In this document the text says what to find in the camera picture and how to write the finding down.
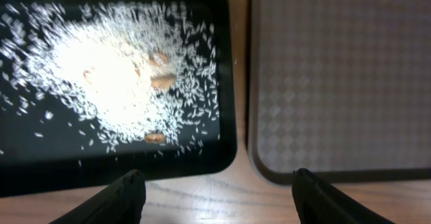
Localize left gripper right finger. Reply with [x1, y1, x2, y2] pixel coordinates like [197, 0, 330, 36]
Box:
[292, 168, 391, 224]

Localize brown serving tray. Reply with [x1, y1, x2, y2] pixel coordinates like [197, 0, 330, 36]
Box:
[248, 0, 430, 186]

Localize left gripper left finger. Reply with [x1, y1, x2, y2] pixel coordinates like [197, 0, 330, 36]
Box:
[53, 170, 146, 224]

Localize rice leftovers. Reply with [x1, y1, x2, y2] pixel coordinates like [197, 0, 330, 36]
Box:
[1, 2, 219, 151]

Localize black waste tray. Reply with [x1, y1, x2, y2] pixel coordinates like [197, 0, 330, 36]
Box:
[1, 0, 237, 197]

